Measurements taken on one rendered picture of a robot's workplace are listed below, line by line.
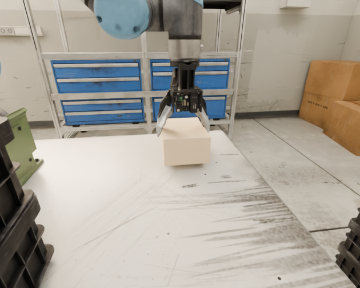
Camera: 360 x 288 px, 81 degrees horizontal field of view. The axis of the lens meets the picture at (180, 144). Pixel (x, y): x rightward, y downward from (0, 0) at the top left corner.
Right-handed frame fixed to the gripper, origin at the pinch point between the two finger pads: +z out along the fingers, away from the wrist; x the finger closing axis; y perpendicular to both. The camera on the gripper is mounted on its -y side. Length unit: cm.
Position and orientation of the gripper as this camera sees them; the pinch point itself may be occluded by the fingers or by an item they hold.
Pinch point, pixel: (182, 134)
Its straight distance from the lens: 60.9
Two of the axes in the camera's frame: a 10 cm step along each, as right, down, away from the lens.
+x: 9.9, -0.6, 1.2
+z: 0.0, 9.0, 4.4
